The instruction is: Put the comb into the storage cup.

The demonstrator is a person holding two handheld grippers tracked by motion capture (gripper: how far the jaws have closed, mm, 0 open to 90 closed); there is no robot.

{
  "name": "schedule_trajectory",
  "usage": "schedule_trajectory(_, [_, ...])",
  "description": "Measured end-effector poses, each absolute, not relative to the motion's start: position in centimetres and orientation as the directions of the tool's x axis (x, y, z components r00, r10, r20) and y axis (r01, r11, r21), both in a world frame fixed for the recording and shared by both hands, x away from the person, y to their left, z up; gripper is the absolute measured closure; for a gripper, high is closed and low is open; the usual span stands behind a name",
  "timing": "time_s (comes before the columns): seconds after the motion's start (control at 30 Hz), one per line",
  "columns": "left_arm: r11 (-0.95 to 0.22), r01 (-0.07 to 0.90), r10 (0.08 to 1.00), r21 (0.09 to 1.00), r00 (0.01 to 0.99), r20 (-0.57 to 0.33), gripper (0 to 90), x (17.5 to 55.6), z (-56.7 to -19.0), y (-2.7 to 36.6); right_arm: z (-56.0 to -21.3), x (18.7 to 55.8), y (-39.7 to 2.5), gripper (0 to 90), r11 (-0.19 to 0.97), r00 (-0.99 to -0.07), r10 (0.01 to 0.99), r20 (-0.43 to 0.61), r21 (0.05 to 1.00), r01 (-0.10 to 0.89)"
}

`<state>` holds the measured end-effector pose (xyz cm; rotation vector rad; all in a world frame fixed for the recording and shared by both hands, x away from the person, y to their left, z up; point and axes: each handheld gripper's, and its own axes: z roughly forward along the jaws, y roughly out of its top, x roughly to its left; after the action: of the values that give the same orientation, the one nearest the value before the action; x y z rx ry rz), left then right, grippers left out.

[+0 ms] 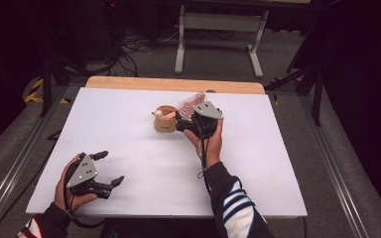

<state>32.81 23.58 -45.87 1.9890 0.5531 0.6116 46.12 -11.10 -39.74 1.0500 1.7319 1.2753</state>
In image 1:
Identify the pink hairbrush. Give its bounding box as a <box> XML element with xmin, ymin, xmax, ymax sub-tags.
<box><xmin>163</xmin><ymin>91</ymin><xmax>209</xmax><ymax>121</ymax></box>

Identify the left hand-held gripper cable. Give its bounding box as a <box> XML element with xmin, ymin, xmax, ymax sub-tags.
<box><xmin>62</xmin><ymin>161</ymin><xmax>107</xmax><ymax>230</ymax></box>

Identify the grey metal stand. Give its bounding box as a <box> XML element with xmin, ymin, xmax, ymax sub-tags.
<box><xmin>174</xmin><ymin>4</ymin><xmax>270</xmax><ymax>79</ymax></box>

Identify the wooden table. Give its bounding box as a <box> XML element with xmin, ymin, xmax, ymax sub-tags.
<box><xmin>84</xmin><ymin>75</ymin><xmax>266</xmax><ymax>96</ymax></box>

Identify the person's right hand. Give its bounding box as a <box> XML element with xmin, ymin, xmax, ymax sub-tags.
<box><xmin>182</xmin><ymin>118</ymin><xmax>224</xmax><ymax>171</ymax></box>

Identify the aluminium floor rail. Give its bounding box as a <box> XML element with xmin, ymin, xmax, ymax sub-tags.
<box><xmin>0</xmin><ymin>84</ymin><xmax>69</xmax><ymax>238</ymax></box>
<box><xmin>297</xmin><ymin>94</ymin><xmax>371</xmax><ymax>238</ymax></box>

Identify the brown cup with small figure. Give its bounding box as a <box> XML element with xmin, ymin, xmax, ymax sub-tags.
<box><xmin>151</xmin><ymin>104</ymin><xmax>180</xmax><ymax>134</ymax></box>

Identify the bundle of black cables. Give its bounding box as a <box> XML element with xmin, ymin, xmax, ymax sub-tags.
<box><xmin>104</xmin><ymin>29</ymin><xmax>181</xmax><ymax>77</ymax></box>

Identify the yellow black floor tape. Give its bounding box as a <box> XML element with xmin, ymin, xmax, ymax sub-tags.
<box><xmin>270</xmin><ymin>76</ymin><xmax>304</xmax><ymax>107</ymax></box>
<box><xmin>24</xmin><ymin>77</ymin><xmax>72</xmax><ymax>105</ymax></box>

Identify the right hand-held gripper cable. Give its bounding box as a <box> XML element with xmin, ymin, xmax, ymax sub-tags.
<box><xmin>195</xmin><ymin>138</ymin><xmax>213</xmax><ymax>196</ymax></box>

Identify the white table board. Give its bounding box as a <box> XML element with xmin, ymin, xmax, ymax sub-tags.
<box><xmin>25</xmin><ymin>86</ymin><xmax>309</xmax><ymax>220</ymax></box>

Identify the hand-held gripper cable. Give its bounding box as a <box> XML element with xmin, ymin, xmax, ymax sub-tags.
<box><xmin>62</xmin><ymin>161</ymin><xmax>107</xmax><ymax>230</ymax></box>
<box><xmin>195</xmin><ymin>138</ymin><xmax>213</xmax><ymax>196</ymax></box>

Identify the person's left hand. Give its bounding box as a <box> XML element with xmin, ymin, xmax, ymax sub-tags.
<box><xmin>53</xmin><ymin>154</ymin><xmax>99</xmax><ymax>213</ymax></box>

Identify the black tripod stand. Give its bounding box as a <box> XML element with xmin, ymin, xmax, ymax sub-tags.
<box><xmin>39</xmin><ymin>55</ymin><xmax>94</xmax><ymax>119</ymax></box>
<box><xmin>264</xmin><ymin>63</ymin><xmax>325</xmax><ymax>127</ymax></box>

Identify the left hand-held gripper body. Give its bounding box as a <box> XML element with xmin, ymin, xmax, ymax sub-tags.
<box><xmin>64</xmin><ymin>152</ymin><xmax>114</xmax><ymax>200</ymax></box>

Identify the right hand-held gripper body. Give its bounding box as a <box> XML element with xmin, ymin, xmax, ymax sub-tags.
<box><xmin>183</xmin><ymin>101</ymin><xmax>225</xmax><ymax>141</ymax></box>

